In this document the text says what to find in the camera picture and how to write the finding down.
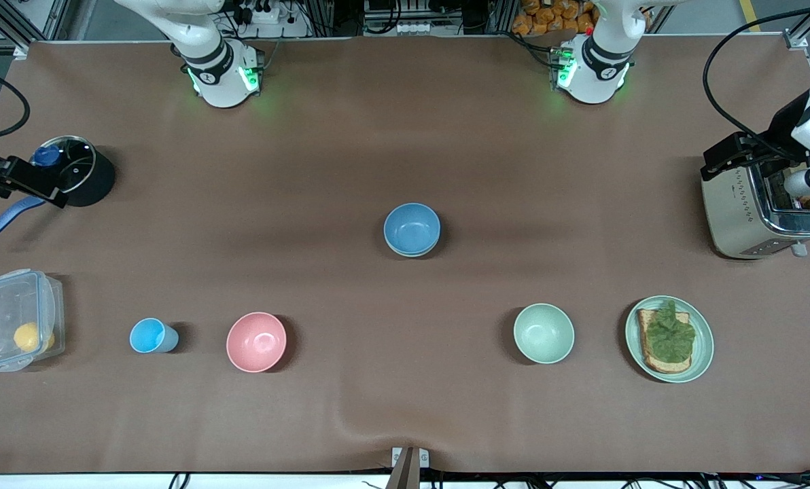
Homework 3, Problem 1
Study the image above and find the pink bowl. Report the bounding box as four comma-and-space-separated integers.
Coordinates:
226, 312, 287, 374

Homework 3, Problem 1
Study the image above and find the black pot with blue handle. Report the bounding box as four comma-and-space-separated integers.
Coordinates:
0, 134, 117, 247

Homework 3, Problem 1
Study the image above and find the green lettuce leaf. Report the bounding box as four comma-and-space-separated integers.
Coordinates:
645, 300, 697, 363

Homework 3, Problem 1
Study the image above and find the power strip with black plugs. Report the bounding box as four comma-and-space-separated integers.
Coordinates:
239, 2, 285, 25

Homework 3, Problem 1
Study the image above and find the yellow lemon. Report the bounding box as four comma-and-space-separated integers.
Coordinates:
14, 322, 56, 353

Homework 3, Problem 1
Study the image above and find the light blue cup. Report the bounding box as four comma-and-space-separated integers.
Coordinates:
129, 317, 179, 355

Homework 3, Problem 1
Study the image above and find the bread slice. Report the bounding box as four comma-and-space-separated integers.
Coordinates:
636, 309, 692, 374

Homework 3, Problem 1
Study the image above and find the beige and chrome toaster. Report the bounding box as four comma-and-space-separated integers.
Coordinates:
701, 160, 810, 260

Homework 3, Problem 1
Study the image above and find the bag of orange snacks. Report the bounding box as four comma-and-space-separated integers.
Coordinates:
512, 0, 597, 36

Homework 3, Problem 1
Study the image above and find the glass lid with blue knob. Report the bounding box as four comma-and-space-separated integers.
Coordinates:
30, 136, 98, 196

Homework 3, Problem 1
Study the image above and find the brown table cloth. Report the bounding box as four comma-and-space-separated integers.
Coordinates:
0, 34, 810, 474

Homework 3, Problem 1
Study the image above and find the blue bowl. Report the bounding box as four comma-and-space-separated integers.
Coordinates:
383, 202, 441, 253

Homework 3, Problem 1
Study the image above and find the pale green bowl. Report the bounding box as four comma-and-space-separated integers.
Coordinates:
513, 303, 575, 365
385, 234, 441, 259

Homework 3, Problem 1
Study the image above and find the metal table edge bracket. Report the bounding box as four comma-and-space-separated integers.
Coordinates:
391, 447, 430, 469

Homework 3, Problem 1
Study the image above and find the clear plastic lidded container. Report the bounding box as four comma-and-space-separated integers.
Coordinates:
0, 269, 66, 373

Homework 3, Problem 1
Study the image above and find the pale green plate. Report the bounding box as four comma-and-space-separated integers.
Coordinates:
625, 295, 715, 384

